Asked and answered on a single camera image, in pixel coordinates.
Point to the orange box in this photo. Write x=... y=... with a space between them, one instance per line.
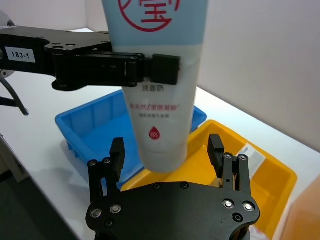
x=302 y=212

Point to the blue plastic bin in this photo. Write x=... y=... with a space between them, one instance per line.
x=100 y=125

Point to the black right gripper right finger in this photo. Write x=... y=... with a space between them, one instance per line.
x=215 y=152

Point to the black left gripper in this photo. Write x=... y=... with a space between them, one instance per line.
x=37 y=47

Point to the yellow plastic bin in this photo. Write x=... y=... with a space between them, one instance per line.
x=267 y=180

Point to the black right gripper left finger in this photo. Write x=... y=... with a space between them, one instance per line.
x=117 y=160

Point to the pale blue white cleanser tube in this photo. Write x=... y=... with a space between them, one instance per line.
x=160 y=107

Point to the small white blue sachet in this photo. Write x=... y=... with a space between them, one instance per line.
x=253 y=156

